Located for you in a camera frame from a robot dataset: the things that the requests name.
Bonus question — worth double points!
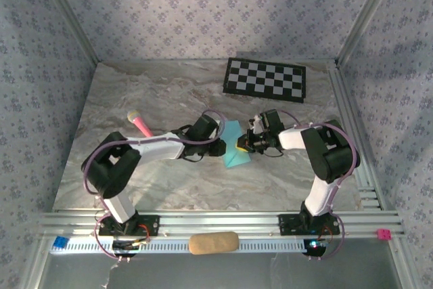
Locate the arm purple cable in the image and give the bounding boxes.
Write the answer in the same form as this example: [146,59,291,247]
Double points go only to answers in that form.
[279,110,361,263]
[81,109,227,263]

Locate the pink toy microphone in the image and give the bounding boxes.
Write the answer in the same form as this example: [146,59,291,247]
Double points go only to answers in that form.
[127,110,153,137]

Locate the tan oblong sponge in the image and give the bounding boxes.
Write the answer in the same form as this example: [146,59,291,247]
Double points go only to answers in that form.
[188,231,240,256]

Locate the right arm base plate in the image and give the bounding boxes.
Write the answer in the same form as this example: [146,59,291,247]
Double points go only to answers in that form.
[277,213,341,236]

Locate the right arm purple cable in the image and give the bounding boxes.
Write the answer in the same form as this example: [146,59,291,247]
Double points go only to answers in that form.
[279,110,361,263]

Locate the aluminium side rail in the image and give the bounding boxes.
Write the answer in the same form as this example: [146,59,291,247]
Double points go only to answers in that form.
[327,62,385,210]

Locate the light blue cloth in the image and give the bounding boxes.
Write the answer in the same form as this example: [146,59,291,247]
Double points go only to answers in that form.
[219,119,252,169]

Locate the black white checkerboard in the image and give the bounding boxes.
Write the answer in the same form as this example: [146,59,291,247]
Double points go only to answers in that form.
[222,57,307,104]

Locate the aluminium corner post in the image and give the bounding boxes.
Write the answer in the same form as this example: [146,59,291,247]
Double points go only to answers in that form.
[33,0,99,66]
[336,0,404,66]

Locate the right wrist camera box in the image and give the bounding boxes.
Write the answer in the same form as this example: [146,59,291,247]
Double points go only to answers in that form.
[248,115,265,133]

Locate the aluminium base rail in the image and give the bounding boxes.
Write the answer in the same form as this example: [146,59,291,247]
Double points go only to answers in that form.
[35,209,406,240]

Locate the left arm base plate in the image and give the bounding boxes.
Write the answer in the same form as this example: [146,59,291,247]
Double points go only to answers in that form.
[97,214,160,238]

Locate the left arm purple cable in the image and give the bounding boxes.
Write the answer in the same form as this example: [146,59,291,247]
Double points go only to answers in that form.
[81,109,227,263]

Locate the white slotted cable duct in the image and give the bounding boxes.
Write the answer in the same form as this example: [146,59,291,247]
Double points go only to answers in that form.
[49,236,307,255]

